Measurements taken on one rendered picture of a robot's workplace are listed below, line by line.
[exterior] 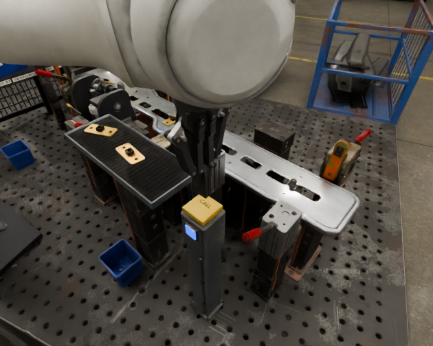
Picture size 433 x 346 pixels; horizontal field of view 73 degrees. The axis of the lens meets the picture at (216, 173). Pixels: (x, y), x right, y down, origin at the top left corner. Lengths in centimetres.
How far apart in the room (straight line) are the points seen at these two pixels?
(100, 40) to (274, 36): 11
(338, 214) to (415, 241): 151
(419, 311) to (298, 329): 116
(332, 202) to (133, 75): 73
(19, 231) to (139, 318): 55
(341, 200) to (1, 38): 81
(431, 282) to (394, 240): 94
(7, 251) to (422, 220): 238
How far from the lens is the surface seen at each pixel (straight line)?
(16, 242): 126
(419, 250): 230
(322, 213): 84
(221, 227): 63
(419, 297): 209
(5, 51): 26
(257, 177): 89
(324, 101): 321
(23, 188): 153
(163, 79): 17
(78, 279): 112
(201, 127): 44
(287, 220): 72
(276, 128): 106
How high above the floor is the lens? 161
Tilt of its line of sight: 43 degrees down
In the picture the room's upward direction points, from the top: straight up
